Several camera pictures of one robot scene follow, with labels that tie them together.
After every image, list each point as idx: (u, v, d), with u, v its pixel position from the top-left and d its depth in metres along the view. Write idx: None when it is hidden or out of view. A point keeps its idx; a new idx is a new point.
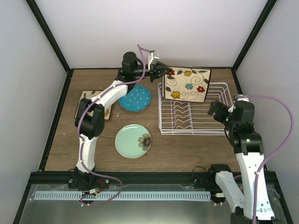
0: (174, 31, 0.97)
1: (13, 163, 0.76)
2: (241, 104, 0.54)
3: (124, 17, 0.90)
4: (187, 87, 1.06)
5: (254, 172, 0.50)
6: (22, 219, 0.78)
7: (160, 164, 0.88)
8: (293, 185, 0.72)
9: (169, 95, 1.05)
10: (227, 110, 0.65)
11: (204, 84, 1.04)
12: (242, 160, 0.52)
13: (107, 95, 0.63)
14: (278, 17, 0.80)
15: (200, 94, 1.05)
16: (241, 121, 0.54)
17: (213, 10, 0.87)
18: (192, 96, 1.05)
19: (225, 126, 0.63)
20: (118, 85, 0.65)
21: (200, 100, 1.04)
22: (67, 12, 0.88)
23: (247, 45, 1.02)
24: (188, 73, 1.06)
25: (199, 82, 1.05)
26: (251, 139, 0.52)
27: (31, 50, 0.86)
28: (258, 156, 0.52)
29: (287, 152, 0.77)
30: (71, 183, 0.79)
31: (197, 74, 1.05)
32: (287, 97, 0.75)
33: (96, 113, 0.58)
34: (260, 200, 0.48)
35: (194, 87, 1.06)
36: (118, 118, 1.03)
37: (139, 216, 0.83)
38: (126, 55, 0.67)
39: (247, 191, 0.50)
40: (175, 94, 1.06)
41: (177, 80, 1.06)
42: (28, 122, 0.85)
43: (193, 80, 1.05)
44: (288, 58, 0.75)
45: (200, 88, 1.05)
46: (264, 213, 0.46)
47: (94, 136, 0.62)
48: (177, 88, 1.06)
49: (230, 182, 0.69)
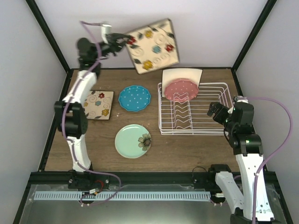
0: (174, 31, 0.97)
1: (13, 162, 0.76)
2: (240, 106, 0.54)
3: (124, 17, 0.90)
4: (155, 50, 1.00)
5: (253, 173, 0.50)
6: (22, 219, 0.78)
7: (160, 164, 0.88)
8: (293, 185, 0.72)
9: (141, 68, 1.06)
10: (227, 111, 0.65)
11: (171, 42, 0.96)
12: (242, 162, 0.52)
13: (80, 89, 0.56)
14: (277, 17, 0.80)
15: (172, 54, 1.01)
16: (241, 122, 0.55)
17: (213, 10, 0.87)
18: (166, 57, 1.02)
19: (224, 127, 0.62)
20: (85, 75, 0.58)
21: (173, 59, 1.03)
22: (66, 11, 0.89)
23: (247, 45, 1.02)
24: (149, 34, 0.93)
25: (164, 40, 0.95)
26: (251, 140, 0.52)
27: (32, 50, 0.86)
28: (258, 157, 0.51)
29: (286, 151, 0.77)
30: (71, 183, 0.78)
31: (159, 31, 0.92)
32: (286, 97, 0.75)
33: (77, 114, 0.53)
34: (260, 201, 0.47)
35: (162, 47, 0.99)
36: (118, 118, 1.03)
37: (139, 216, 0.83)
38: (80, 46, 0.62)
39: (247, 192, 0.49)
40: (147, 63, 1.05)
41: (141, 45, 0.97)
42: (27, 122, 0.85)
43: (157, 38, 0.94)
44: (287, 58, 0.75)
45: (168, 47, 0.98)
46: (264, 214, 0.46)
47: (81, 132, 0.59)
48: (145, 57, 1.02)
49: (230, 182, 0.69)
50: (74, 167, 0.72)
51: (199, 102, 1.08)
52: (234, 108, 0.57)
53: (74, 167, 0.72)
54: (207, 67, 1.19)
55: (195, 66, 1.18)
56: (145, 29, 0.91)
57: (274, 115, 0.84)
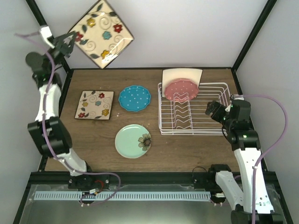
0: (174, 31, 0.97)
1: (13, 162, 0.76)
2: (238, 102, 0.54)
3: (124, 17, 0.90)
4: (104, 36, 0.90)
5: (252, 166, 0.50)
6: (22, 219, 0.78)
7: (160, 164, 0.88)
8: (293, 185, 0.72)
9: (101, 60, 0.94)
10: (224, 109, 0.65)
11: (117, 21, 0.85)
12: (240, 156, 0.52)
13: (49, 104, 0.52)
14: (277, 17, 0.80)
15: (122, 37, 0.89)
16: (238, 118, 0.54)
17: (213, 10, 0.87)
18: (112, 42, 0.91)
19: (222, 124, 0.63)
20: (49, 89, 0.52)
21: (129, 37, 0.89)
22: (66, 11, 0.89)
23: (247, 45, 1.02)
24: (92, 21, 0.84)
25: (109, 22, 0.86)
26: (248, 135, 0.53)
27: (32, 49, 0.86)
28: (255, 151, 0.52)
29: (287, 151, 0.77)
30: (71, 183, 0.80)
31: (101, 15, 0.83)
32: (287, 96, 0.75)
33: (59, 126, 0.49)
34: (259, 194, 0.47)
35: (112, 32, 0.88)
36: (118, 118, 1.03)
37: (139, 216, 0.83)
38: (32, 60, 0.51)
39: (246, 186, 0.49)
40: (106, 54, 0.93)
41: (90, 38, 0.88)
42: (27, 122, 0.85)
43: (101, 23, 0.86)
44: (287, 58, 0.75)
45: (117, 29, 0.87)
46: (264, 206, 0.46)
47: (69, 147, 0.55)
48: (101, 47, 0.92)
49: (230, 180, 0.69)
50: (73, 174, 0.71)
51: (199, 102, 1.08)
52: (231, 105, 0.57)
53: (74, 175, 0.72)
54: (207, 67, 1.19)
55: (195, 66, 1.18)
56: (85, 18, 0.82)
57: (274, 115, 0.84)
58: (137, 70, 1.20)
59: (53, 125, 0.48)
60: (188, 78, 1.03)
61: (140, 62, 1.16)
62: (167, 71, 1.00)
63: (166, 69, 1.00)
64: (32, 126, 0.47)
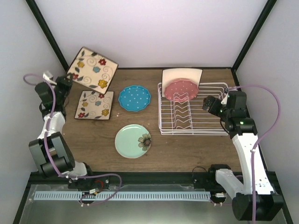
0: (174, 31, 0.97)
1: (13, 162, 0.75)
2: (234, 92, 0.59)
3: (124, 17, 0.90)
4: (95, 70, 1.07)
5: (250, 150, 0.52)
6: (22, 219, 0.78)
7: (160, 164, 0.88)
8: (293, 185, 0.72)
9: (101, 89, 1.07)
10: (221, 102, 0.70)
11: (99, 58, 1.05)
12: (238, 141, 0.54)
13: (52, 125, 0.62)
14: (277, 17, 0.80)
15: (109, 66, 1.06)
16: (235, 107, 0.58)
17: (212, 11, 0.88)
18: (103, 72, 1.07)
19: (220, 117, 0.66)
20: (53, 115, 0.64)
21: (112, 64, 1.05)
22: (66, 11, 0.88)
23: (247, 45, 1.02)
24: (81, 64, 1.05)
25: (94, 60, 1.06)
26: (245, 122, 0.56)
27: (32, 50, 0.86)
28: (252, 136, 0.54)
29: (287, 151, 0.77)
30: (71, 183, 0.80)
31: (85, 58, 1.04)
32: (287, 97, 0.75)
33: (58, 142, 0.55)
34: (259, 176, 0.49)
35: (100, 66, 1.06)
36: (118, 118, 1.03)
37: (139, 216, 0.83)
38: (41, 88, 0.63)
39: (245, 170, 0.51)
40: (103, 82, 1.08)
41: (84, 73, 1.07)
42: (27, 122, 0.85)
43: (88, 61, 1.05)
44: (286, 58, 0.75)
45: (101, 63, 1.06)
46: (263, 188, 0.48)
47: (73, 166, 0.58)
48: (95, 79, 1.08)
49: (230, 176, 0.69)
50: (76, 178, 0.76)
51: (199, 102, 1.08)
52: (228, 96, 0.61)
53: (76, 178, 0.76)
54: (207, 67, 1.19)
55: (195, 66, 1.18)
56: (76, 63, 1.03)
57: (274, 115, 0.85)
58: (137, 70, 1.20)
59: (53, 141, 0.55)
60: (188, 78, 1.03)
61: (140, 62, 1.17)
62: (167, 71, 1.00)
63: (166, 69, 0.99)
64: (33, 143, 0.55)
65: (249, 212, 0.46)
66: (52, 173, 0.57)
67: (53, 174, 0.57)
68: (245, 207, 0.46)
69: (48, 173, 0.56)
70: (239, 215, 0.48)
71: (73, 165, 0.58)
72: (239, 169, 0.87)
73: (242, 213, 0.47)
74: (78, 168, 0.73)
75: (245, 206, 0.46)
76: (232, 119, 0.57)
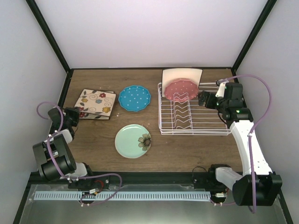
0: (174, 31, 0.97)
1: (13, 162, 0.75)
2: (230, 83, 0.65)
3: (124, 17, 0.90)
4: (97, 101, 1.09)
5: (246, 135, 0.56)
6: (22, 219, 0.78)
7: (160, 164, 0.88)
8: (292, 185, 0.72)
9: (104, 113, 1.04)
10: (215, 96, 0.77)
11: (99, 93, 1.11)
12: (235, 128, 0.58)
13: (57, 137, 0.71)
14: (277, 17, 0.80)
15: (109, 97, 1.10)
16: (231, 97, 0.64)
17: (213, 11, 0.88)
18: (105, 101, 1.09)
19: (218, 109, 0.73)
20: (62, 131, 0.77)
21: (111, 95, 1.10)
22: (66, 11, 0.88)
23: (247, 45, 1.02)
24: (85, 100, 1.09)
25: (96, 95, 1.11)
26: (241, 110, 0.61)
27: (32, 50, 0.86)
28: (249, 122, 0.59)
29: (287, 151, 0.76)
30: (71, 183, 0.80)
31: (88, 95, 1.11)
32: (288, 97, 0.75)
33: (60, 142, 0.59)
34: (257, 158, 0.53)
35: (101, 98, 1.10)
36: (118, 118, 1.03)
37: (139, 216, 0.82)
38: (52, 111, 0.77)
39: (244, 153, 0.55)
40: (106, 108, 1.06)
41: (88, 106, 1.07)
42: (27, 121, 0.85)
43: (91, 97, 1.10)
44: (286, 58, 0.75)
45: (102, 96, 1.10)
46: (262, 168, 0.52)
47: (73, 169, 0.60)
48: (98, 107, 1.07)
49: (227, 170, 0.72)
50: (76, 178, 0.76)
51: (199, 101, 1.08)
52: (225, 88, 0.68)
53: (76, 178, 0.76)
54: (207, 67, 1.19)
55: (195, 66, 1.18)
56: (80, 100, 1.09)
57: (273, 116, 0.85)
58: (137, 70, 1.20)
59: (54, 142, 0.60)
60: (188, 78, 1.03)
61: (140, 62, 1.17)
62: (167, 71, 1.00)
63: (166, 69, 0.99)
64: (38, 145, 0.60)
65: (249, 192, 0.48)
66: (53, 176, 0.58)
67: (55, 176, 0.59)
68: (245, 188, 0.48)
69: (49, 175, 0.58)
70: (240, 199, 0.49)
71: (73, 166, 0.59)
72: (239, 169, 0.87)
73: (242, 195, 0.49)
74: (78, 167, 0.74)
75: (245, 186, 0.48)
76: (230, 108, 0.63)
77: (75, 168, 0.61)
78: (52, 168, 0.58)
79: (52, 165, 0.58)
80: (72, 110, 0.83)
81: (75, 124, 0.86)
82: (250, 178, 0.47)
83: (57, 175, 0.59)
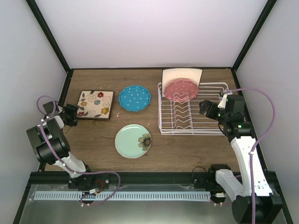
0: (174, 31, 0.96)
1: (12, 162, 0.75)
2: (232, 96, 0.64)
3: (124, 17, 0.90)
4: (96, 102, 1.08)
5: (248, 153, 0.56)
6: (22, 219, 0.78)
7: (160, 164, 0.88)
8: (292, 184, 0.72)
9: (103, 113, 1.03)
10: (217, 107, 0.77)
11: (97, 93, 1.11)
12: (237, 144, 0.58)
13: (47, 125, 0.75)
14: (278, 17, 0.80)
15: (107, 96, 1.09)
16: (233, 111, 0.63)
17: (213, 11, 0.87)
18: (103, 101, 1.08)
19: (219, 120, 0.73)
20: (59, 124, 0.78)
21: (109, 92, 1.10)
22: (65, 10, 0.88)
23: (247, 45, 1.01)
24: (84, 103, 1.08)
25: (94, 96, 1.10)
26: (243, 125, 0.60)
27: (32, 51, 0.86)
28: (250, 138, 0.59)
29: (287, 150, 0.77)
30: (71, 183, 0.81)
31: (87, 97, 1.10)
32: (288, 95, 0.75)
33: (53, 125, 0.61)
34: (258, 178, 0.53)
35: (99, 98, 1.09)
36: (118, 118, 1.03)
37: (139, 215, 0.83)
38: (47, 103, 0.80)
39: (244, 170, 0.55)
40: (105, 109, 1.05)
41: (88, 107, 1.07)
42: (27, 120, 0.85)
43: (89, 98, 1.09)
44: (287, 57, 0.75)
45: (100, 95, 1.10)
46: (262, 189, 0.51)
47: (68, 150, 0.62)
48: (97, 108, 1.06)
49: (229, 176, 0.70)
50: (72, 175, 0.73)
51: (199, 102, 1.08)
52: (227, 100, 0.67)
53: (72, 175, 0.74)
54: (207, 67, 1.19)
55: (195, 65, 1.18)
56: (80, 102, 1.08)
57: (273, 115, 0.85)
58: (137, 70, 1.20)
59: (48, 126, 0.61)
60: (188, 78, 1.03)
61: (140, 62, 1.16)
62: (167, 71, 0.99)
63: (166, 69, 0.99)
64: (31, 130, 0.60)
65: (248, 213, 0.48)
66: (48, 158, 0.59)
67: (50, 159, 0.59)
68: (244, 209, 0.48)
69: (45, 158, 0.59)
70: (239, 217, 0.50)
71: (67, 148, 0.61)
72: None
73: (242, 214, 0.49)
74: (77, 162, 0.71)
75: (245, 207, 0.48)
76: (231, 122, 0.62)
77: (69, 150, 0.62)
78: (47, 150, 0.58)
79: (46, 149, 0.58)
80: (70, 108, 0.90)
81: (72, 122, 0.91)
82: (250, 199, 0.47)
83: (53, 158, 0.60)
